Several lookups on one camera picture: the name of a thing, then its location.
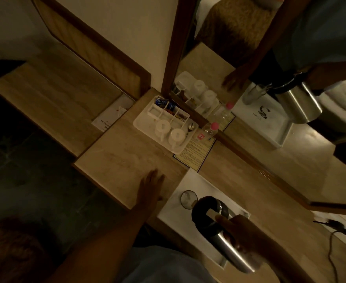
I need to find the person's left hand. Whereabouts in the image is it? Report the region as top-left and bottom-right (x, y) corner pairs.
(136, 169), (165, 211)

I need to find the wood-framed wall mirror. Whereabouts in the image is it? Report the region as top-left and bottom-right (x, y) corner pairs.
(161, 0), (346, 217)

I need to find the white paper leaflet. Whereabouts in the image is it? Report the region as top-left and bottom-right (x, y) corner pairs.
(91, 94), (136, 133)

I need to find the person's left forearm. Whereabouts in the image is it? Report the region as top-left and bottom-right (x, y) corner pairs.
(48, 205), (162, 283)

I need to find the black power plug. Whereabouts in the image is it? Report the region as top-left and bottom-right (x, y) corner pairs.
(313, 219), (346, 236)

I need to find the wood-framed woven wall panel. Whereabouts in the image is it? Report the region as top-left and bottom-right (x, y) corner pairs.
(30, 0), (152, 101)

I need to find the white kettle tray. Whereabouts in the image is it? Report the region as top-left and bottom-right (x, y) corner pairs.
(157, 168), (251, 270)

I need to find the black power cable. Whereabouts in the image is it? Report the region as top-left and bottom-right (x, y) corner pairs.
(327, 230), (339, 283)

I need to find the white ceramic cup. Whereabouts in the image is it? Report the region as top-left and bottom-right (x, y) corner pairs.
(154, 119), (171, 143)
(168, 128), (186, 149)

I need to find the grey blue shirt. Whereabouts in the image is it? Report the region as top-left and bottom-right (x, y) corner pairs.
(113, 245), (219, 283)

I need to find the person's right hand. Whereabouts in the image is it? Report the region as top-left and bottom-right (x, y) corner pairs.
(215, 214), (269, 255)

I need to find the person's right forearm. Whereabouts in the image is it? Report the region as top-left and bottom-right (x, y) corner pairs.
(256, 239), (316, 283)

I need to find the yellow dark-bordered information card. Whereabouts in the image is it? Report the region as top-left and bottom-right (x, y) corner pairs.
(173, 133), (217, 172)

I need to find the clear water bottle pink cap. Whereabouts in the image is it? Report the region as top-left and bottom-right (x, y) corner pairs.
(197, 122), (220, 142)

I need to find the steel electric kettle black lid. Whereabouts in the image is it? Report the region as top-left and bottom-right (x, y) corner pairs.
(191, 196), (264, 274)

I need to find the white compartment amenity tray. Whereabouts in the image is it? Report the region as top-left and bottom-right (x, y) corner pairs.
(133, 95), (200, 155)

